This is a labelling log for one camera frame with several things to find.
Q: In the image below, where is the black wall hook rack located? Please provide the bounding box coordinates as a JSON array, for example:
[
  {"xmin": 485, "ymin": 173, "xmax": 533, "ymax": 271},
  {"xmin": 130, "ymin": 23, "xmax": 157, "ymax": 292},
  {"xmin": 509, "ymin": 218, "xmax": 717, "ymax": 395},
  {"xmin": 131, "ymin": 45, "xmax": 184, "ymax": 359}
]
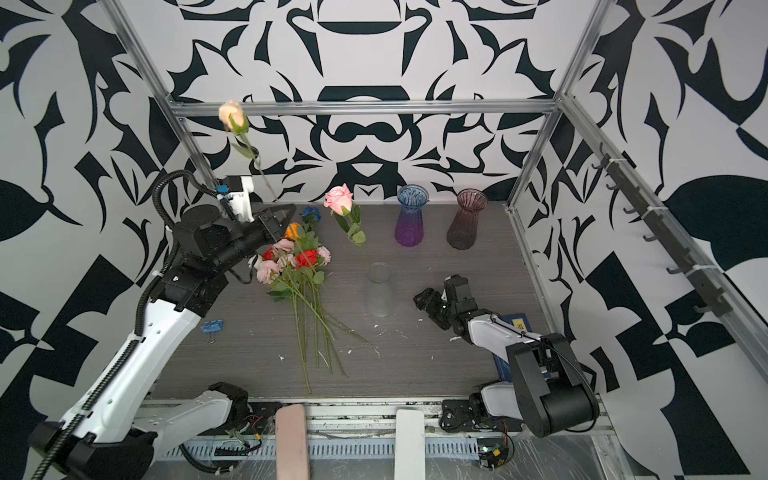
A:
[{"xmin": 594, "ymin": 142, "xmax": 734, "ymax": 317}]

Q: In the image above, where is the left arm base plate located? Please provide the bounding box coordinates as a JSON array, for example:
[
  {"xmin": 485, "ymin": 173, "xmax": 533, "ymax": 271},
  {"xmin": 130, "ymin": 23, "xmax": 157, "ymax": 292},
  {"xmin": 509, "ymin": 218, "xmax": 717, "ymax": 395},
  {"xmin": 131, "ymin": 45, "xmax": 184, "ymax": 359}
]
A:
[{"xmin": 218, "ymin": 400, "xmax": 284, "ymax": 435}]

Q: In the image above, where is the pink rose stem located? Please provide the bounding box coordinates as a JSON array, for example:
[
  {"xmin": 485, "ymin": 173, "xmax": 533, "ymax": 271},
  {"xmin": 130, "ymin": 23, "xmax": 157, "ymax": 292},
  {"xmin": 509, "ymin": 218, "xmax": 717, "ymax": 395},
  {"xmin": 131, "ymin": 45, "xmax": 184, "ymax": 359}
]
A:
[{"xmin": 323, "ymin": 184, "xmax": 372, "ymax": 272}]

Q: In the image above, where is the red rose stem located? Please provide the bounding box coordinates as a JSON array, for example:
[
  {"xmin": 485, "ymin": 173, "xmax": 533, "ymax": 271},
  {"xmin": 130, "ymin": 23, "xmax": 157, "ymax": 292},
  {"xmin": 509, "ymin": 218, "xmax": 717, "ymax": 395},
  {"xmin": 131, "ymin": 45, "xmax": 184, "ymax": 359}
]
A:
[{"xmin": 295, "ymin": 246, "xmax": 369, "ymax": 344}]

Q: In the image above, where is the cream peach rose stem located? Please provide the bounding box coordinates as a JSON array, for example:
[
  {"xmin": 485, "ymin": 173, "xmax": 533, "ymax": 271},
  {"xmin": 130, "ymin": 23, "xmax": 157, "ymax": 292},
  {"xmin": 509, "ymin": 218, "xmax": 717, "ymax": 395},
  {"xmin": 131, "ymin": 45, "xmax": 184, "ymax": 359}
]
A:
[{"xmin": 218, "ymin": 100, "xmax": 278, "ymax": 201}]

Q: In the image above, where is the pink spray roses bunch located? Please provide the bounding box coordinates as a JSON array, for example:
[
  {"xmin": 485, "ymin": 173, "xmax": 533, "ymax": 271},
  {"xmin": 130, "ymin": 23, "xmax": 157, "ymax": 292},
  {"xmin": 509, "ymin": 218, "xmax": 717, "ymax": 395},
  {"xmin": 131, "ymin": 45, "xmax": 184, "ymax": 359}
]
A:
[{"xmin": 249, "ymin": 233, "xmax": 343, "ymax": 392}]

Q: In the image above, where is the blue purple glass vase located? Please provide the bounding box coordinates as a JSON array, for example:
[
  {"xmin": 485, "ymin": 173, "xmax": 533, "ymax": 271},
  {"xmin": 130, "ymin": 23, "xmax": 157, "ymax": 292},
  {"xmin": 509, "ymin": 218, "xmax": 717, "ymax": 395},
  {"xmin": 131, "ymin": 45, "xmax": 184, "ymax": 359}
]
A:
[{"xmin": 395, "ymin": 184, "xmax": 429, "ymax": 247}]

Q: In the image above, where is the small circuit board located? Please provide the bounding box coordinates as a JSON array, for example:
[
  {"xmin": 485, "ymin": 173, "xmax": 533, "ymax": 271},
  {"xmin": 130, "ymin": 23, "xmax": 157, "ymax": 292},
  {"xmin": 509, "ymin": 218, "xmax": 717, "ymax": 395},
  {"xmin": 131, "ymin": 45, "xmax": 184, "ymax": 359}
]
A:
[{"xmin": 478, "ymin": 435, "xmax": 516, "ymax": 471}]

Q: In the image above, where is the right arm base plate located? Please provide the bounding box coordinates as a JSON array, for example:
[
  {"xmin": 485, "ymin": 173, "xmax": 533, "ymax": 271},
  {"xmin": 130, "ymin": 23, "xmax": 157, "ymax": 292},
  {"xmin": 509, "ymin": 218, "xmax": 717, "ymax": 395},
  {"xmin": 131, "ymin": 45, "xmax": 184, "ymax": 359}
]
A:
[{"xmin": 438, "ymin": 399, "xmax": 523, "ymax": 433}]

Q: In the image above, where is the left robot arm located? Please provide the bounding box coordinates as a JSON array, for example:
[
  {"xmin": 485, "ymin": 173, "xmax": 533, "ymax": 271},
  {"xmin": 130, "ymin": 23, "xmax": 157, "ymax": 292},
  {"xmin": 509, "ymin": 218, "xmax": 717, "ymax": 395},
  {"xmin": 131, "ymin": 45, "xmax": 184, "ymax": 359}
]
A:
[{"xmin": 29, "ymin": 170, "xmax": 296, "ymax": 479}]

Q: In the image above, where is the clear glass vase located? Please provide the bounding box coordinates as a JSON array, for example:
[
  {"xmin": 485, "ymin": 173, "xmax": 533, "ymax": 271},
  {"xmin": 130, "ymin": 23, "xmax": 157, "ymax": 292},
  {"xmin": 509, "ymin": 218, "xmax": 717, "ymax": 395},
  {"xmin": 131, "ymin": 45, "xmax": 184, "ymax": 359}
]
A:
[{"xmin": 366, "ymin": 262, "xmax": 395, "ymax": 318}]

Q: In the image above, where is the orange rose stem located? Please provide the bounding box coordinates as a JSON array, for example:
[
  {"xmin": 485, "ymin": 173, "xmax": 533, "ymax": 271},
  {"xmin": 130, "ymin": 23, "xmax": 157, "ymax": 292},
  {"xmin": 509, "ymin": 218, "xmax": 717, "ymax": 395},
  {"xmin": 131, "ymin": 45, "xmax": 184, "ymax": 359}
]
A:
[{"xmin": 285, "ymin": 222, "xmax": 304, "ymax": 241}]

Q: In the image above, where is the dark pink glass vase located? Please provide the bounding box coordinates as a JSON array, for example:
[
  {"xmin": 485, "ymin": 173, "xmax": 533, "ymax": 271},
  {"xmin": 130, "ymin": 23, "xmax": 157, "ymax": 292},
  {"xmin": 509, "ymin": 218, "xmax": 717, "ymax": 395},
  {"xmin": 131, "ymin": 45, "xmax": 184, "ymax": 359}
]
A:
[{"xmin": 446, "ymin": 188, "xmax": 488, "ymax": 250}]

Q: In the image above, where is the white pad on rail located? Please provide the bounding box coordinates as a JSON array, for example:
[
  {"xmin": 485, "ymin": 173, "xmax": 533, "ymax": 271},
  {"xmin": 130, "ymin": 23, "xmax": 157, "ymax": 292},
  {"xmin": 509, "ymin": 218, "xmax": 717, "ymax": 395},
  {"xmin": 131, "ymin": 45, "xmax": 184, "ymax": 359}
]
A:
[{"xmin": 394, "ymin": 409, "xmax": 426, "ymax": 480}]

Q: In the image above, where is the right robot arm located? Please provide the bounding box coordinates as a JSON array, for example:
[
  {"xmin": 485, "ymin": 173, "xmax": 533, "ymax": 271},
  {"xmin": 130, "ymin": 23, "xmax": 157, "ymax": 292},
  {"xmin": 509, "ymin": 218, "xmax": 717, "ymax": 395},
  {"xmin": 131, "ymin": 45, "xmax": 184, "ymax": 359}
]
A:
[{"xmin": 413, "ymin": 275, "xmax": 600, "ymax": 438}]

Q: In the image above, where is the blue book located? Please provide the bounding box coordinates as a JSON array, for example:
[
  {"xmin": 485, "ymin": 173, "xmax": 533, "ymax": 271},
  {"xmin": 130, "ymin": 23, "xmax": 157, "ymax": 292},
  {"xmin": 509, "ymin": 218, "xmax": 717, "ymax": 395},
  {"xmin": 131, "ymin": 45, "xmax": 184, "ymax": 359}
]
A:
[{"xmin": 492, "ymin": 313, "xmax": 531, "ymax": 383}]

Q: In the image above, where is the blue rose stem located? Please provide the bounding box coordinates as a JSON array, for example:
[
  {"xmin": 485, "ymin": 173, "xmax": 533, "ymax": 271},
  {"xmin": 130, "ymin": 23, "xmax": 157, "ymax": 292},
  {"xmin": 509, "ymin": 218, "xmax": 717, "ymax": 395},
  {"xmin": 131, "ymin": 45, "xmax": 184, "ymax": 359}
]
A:
[{"xmin": 301, "ymin": 207, "xmax": 321, "ymax": 223}]

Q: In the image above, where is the blue binder clip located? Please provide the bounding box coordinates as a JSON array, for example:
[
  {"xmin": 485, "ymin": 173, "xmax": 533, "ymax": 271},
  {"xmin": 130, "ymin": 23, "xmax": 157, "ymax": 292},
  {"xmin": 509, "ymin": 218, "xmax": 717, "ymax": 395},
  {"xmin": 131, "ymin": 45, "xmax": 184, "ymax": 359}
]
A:
[{"xmin": 201, "ymin": 319, "xmax": 223, "ymax": 344}]

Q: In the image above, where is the pink pad on rail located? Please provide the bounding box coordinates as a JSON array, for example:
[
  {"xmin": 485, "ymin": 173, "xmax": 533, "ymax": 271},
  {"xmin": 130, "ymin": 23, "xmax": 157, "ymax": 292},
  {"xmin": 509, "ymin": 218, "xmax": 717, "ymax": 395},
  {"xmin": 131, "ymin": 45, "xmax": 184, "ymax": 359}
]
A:
[{"xmin": 275, "ymin": 404, "xmax": 310, "ymax": 480}]

